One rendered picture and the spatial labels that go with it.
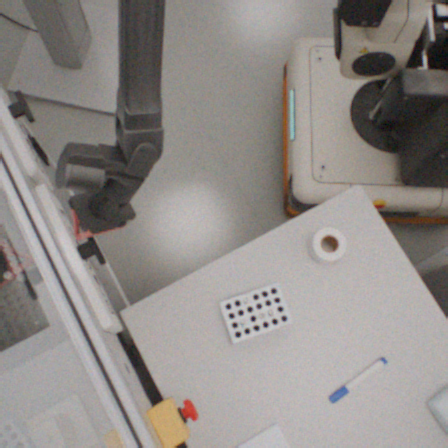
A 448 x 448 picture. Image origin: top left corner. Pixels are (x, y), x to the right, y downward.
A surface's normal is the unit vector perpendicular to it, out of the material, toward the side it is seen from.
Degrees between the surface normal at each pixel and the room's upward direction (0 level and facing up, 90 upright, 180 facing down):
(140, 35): 59
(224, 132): 0
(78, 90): 5
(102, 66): 3
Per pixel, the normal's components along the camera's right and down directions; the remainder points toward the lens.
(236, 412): 0.04, -0.25
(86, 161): 0.36, 0.65
